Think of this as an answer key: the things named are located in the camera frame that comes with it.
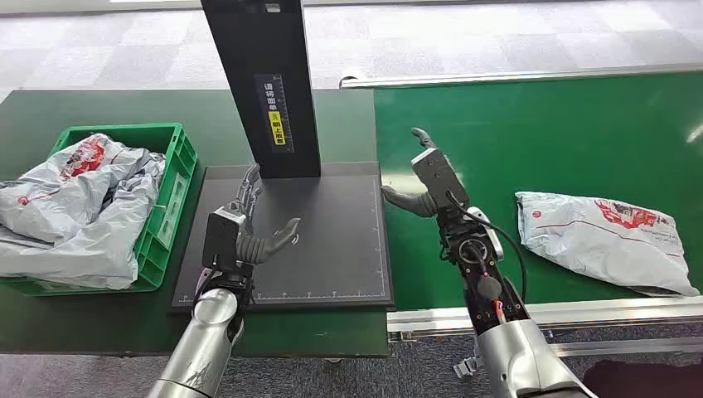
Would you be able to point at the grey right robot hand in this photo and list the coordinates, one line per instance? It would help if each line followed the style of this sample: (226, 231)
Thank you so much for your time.
(409, 202)

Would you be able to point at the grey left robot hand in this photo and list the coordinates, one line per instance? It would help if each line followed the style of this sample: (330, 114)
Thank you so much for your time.
(258, 247)

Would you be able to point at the grey poly mailer package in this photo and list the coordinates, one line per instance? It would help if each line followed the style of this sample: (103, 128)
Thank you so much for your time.
(604, 241)

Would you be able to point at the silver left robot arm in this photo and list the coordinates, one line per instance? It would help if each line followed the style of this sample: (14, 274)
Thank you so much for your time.
(211, 335)

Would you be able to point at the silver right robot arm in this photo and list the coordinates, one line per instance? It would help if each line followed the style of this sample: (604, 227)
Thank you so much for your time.
(522, 357)

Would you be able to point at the black inbound scanner machine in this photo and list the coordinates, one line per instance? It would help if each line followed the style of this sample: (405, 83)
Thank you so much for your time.
(329, 241)

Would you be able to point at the green conveyor belt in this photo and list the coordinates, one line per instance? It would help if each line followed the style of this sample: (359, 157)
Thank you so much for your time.
(576, 137)

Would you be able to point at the green plastic crate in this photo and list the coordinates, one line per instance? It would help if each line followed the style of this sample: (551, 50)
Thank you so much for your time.
(181, 159)

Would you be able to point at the black and yellow label sticker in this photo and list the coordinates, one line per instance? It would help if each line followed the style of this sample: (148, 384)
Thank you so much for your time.
(274, 115)

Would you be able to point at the plain grey crumpled mailer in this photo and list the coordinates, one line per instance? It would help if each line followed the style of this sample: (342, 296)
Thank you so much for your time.
(99, 252)

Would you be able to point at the black object on floor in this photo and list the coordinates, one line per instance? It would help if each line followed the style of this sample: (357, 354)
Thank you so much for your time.
(642, 380)

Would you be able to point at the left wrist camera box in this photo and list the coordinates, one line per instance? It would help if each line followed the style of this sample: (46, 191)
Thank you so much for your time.
(219, 239)

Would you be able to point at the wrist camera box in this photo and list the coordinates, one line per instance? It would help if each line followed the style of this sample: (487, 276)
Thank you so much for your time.
(219, 239)
(439, 176)

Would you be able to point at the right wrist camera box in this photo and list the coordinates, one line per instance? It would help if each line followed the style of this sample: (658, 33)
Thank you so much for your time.
(439, 176)

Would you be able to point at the thin aluminium conveyor rail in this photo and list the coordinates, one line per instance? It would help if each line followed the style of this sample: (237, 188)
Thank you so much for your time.
(522, 76)

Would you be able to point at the grey metal bracket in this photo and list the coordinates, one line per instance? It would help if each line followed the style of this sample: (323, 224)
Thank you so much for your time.
(467, 367)

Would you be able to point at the wide aluminium conveyor frame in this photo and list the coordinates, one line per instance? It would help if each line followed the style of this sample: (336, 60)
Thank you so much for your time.
(604, 312)

